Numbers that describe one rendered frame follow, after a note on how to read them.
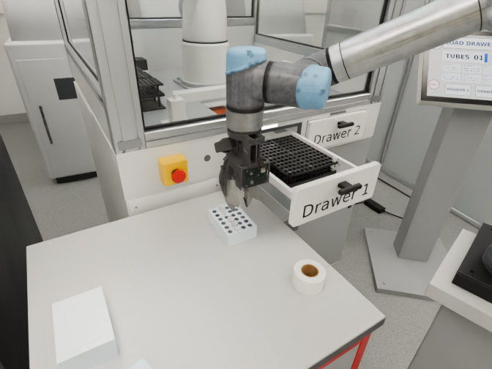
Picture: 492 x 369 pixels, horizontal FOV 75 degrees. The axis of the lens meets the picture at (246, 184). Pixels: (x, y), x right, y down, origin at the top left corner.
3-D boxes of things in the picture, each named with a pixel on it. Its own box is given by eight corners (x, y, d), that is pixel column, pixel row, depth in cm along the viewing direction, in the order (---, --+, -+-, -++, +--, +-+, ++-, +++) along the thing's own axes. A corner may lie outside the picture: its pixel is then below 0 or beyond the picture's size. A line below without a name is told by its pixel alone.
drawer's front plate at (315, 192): (372, 197, 92) (381, 162, 86) (292, 228, 79) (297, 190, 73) (367, 193, 93) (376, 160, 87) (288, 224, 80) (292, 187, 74)
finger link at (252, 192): (255, 217, 75) (252, 185, 70) (244, 204, 80) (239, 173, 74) (266, 211, 77) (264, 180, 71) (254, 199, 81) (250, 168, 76)
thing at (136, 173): (373, 135, 135) (381, 102, 128) (125, 200, 90) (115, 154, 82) (253, 83, 204) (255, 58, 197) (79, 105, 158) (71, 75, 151)
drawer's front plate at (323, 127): (362, 137, 129) (368, 110, 123) (306, 151, 116) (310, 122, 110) (359, 135, 130) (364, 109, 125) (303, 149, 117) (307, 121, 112)
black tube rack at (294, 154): (334, 181, 95) (338, 161, 92) (287, 196, 88) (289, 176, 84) (289, 151, 112) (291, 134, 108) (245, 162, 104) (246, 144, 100)
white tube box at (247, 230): (256, 236, 84) (257, 225, 82) (228, 247, 81) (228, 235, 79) (234, 211, 94) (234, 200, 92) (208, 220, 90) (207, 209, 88)
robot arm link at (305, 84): (337, 61, 60) (281, 56, 64) (328, 69, 51) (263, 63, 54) (330, 102, 64) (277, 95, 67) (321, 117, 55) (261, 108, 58)
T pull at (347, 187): (362, 189, 80) (363, 184, 80) (340, 196, 77) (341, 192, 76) (351, 182, 83) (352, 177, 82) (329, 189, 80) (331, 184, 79)
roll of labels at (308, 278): (329, 282, 72) (332, 269, 70) (312, 302, 67) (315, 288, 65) (302, 266, 76) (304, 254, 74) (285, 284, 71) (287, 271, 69)
